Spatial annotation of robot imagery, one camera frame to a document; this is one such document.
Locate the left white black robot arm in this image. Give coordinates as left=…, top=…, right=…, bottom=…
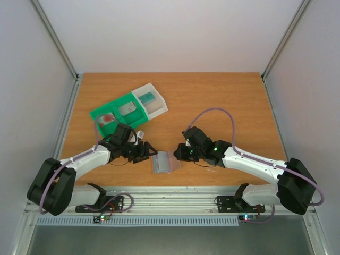
left=27, top=124, right=158, bottom=216

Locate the left aluminium corner post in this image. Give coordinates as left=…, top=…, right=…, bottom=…
left=30, top=0, right=79, bottom=81

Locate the left small circuit board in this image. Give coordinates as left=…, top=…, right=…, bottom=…
left=92, top=215, right=111, bottom=224

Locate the right aluminium corner post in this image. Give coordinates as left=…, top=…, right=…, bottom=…
left=261, top=0, right=312, bottom=83

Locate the white translucent plastic bin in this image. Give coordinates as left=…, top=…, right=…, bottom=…
left=132, top=83, right=168, bottom=120

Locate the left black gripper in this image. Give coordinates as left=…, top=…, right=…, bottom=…
left=122, top=141, right=158, bottom=163

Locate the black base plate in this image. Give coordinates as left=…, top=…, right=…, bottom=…
left=214, top=195, right=266, bottom=213
left=75, top=195, right=124, bottom=213

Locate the red circle card in bin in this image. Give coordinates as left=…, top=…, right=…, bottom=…
left=97, top=113, right=115, bottom=127

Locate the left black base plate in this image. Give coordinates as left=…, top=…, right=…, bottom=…
left=75, top=195, right=124, bottom=213

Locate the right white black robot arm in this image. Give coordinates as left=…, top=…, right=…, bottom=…
left=173, top=126, right=316, bottom=215

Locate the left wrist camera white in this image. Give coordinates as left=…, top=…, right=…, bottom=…
left=129, top=130, right=145, bottom=145

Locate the green plastic bin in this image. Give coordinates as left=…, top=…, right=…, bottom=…
left=90, top=92, right=148, bottom=137

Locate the right small circuit board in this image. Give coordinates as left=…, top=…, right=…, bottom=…
left=239, top=214, right=259, bottom=222

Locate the aluminium corner post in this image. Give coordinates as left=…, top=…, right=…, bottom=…
left=30, top=0, right=79, bottom=81
left=261, top=0, right=312, bottom=83

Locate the grey slotted cable duct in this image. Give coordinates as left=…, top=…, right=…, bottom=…
left=36, top=216, right=239, bottom=227

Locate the grey card in green bin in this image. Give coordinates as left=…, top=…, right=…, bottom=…
left=118, top=101, right=137, bottom=116

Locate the teal card in white bin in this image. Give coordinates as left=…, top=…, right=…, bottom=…
left=138, top=91, right=156, bottom=105

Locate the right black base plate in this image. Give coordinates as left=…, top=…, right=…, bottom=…
left=214, top=195, right=266, bottom=213

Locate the pink card holder wallet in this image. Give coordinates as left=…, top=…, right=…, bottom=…
left=151, top=151, right=181, bottom=174

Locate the small circuit board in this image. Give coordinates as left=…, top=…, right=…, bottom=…
left=239, top=214, right=259, bottom=222
left=92, top=215, right=111, bottom=224

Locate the aluminium rail frame front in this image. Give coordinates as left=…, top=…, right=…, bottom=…
left=23, top=185, right=317, bottom=216

